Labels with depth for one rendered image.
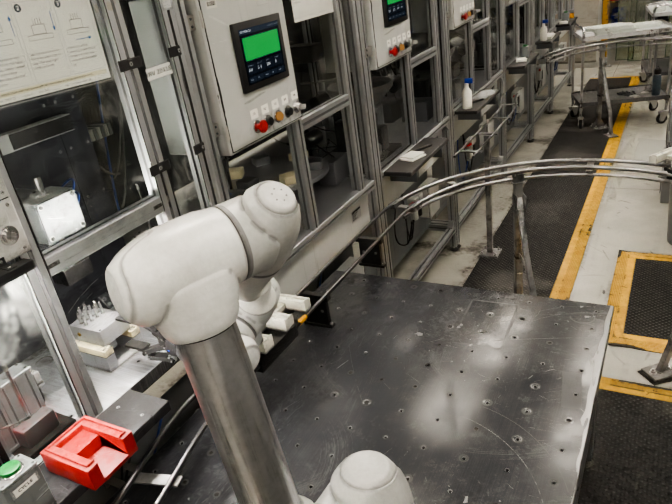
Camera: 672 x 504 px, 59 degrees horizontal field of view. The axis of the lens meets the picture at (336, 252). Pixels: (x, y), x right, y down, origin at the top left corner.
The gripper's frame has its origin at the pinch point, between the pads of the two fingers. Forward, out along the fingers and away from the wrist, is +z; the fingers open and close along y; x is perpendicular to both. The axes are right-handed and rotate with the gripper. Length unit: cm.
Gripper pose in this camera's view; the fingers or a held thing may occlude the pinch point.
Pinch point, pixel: (130, 331)
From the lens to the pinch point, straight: 171.4
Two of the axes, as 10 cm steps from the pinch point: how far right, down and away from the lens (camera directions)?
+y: -1.5, -8.9, -4.4
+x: -4.7, 4.5, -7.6
